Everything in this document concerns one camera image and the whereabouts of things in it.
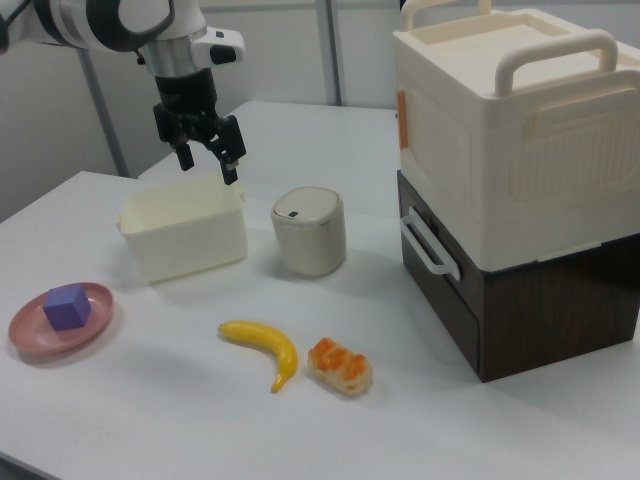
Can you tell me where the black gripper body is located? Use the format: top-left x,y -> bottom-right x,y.
153,68 -> 221,143

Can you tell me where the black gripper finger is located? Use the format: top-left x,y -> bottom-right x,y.
152,102 -> 196,172
205,114 -> 249,187

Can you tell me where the purple cube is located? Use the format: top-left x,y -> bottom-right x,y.
42,283 -> 93,333

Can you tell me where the pink plate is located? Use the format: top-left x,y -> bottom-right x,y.
7,281 -> 116,357

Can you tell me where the cream plastic bin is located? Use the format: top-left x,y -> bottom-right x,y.
115,172 -> 250,286

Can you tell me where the small beige trash can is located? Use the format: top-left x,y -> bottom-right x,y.
270,186 -> 347,279

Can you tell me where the yellow banana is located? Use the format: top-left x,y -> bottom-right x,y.
216,319 -> 300,394

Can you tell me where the cream toy microwave box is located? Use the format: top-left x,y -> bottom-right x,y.
392,0 -> 640,274

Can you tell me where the orange glazed bread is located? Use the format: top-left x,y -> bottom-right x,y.
306,337 -> 375,400

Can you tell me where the dark brown wooden drawer cabinet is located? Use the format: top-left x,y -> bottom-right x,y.
397,169 -> 640,385

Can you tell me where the white drawer handle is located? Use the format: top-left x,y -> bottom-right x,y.
399,205 -> 462,280

